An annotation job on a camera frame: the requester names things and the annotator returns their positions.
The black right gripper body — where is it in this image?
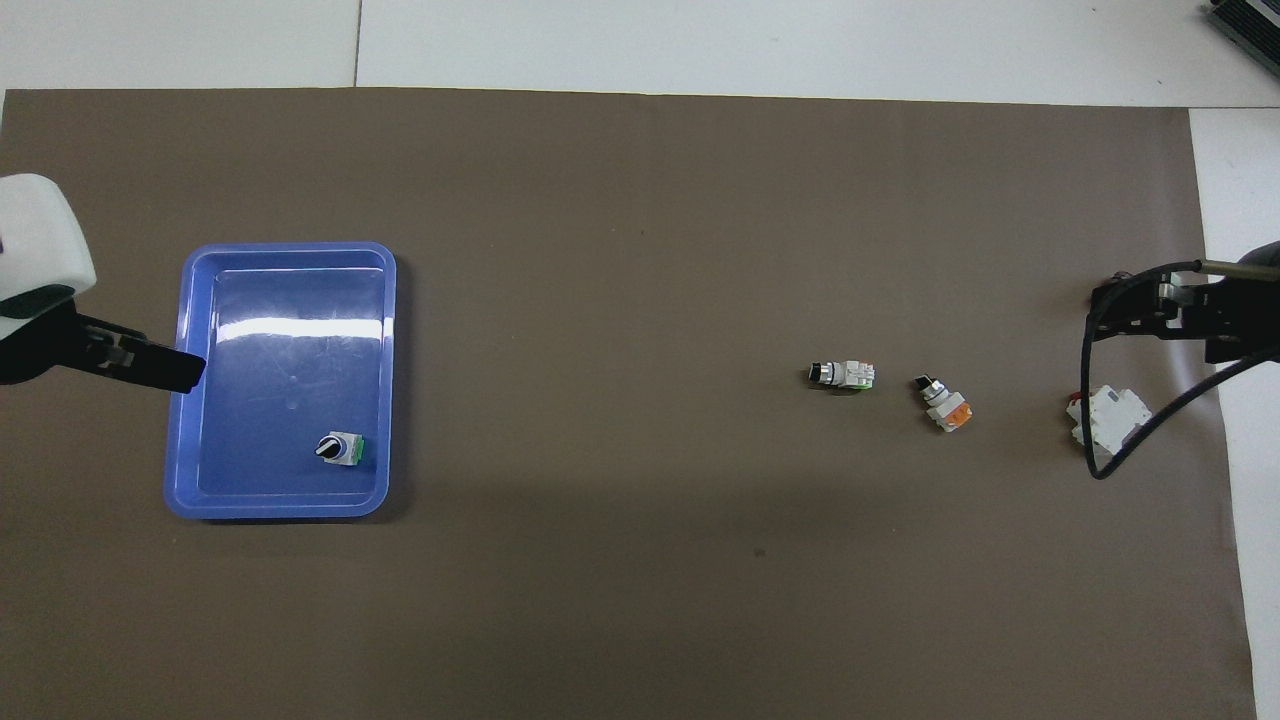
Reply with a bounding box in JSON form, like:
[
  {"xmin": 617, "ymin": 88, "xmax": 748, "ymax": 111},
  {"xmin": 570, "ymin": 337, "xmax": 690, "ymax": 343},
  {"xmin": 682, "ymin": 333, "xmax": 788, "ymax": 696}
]
[{"xmin": 1178, "ymin": 268, "xmax": 1280, "ymax": 365}]

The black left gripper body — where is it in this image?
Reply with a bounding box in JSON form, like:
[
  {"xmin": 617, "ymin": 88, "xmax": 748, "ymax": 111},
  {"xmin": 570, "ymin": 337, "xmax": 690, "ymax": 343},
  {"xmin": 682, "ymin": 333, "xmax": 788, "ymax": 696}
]
[{"xmin": 0, "ymin": 286, "xmax": 103, "ymax": 387}]

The white circuit breaker red lever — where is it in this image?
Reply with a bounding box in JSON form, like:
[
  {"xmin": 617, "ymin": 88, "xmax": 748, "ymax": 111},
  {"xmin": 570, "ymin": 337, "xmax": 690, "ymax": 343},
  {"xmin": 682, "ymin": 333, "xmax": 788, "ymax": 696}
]
[{"xmin": 1065, "ymin": 385, "xmax": 1153, "ymax": 457}]

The blue plastic tray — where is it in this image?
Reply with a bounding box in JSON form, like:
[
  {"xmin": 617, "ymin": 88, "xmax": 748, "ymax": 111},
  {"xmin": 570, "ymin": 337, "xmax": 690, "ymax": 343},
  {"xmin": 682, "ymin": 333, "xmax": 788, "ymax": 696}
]
[{"xmin": 163, "ymin": 241, "xmax": 398, "ymax": 521}]

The black finned metal box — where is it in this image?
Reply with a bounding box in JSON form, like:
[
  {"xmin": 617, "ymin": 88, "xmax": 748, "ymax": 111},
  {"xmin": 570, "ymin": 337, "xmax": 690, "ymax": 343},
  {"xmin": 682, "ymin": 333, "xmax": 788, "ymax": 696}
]
[{"xmin": 1203, "ymin": 0, "xmax": 1280, "ymax": 67}]

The brown table mat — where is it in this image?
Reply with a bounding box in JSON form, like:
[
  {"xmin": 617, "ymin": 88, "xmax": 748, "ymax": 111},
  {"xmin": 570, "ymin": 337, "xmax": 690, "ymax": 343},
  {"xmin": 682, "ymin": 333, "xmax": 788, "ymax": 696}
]
[{"xmin": 0, "ymin": 88, "xmax": 1259, "ymax": 720}]

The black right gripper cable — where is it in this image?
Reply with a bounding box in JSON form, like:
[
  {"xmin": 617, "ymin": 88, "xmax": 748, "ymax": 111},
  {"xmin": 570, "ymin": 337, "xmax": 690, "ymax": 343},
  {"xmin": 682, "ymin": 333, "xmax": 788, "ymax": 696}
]
[{"xmin": 1081, "ymin": 258, "xmax": 1280, "ymax": 481}]

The selector switch with orange base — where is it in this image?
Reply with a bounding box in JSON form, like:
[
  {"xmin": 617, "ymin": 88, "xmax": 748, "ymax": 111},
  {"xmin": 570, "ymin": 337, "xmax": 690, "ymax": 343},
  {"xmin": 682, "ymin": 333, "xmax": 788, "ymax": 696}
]
[{"xmin": 912, "ymin": 374, "xmax": 975, "ymax": 434}]

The selector switch with white base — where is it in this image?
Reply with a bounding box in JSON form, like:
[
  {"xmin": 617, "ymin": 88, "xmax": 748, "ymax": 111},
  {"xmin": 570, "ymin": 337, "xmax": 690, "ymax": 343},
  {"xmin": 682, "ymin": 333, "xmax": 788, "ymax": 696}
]
[{"xmin": 807, "ymin": 360, "xmax": 878, "ymax": 393}]

